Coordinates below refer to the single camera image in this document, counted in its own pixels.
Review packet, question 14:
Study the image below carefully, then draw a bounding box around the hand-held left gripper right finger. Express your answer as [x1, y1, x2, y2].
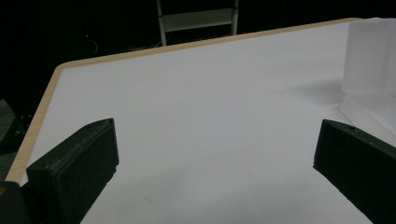
[312, 119, 396, 224]

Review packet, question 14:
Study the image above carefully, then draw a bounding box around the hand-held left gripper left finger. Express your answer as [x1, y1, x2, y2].
[25, 118, 120, 224]

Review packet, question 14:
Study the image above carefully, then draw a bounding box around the translucent plastic pencil box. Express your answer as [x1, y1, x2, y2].
[339, 17, 396, 138]

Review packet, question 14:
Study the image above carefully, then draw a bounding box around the dark grey object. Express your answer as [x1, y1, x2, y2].
[0, 98, 17, 142]

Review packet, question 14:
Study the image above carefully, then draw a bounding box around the grey metal stand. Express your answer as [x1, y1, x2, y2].
[156, 0, 240, 48]

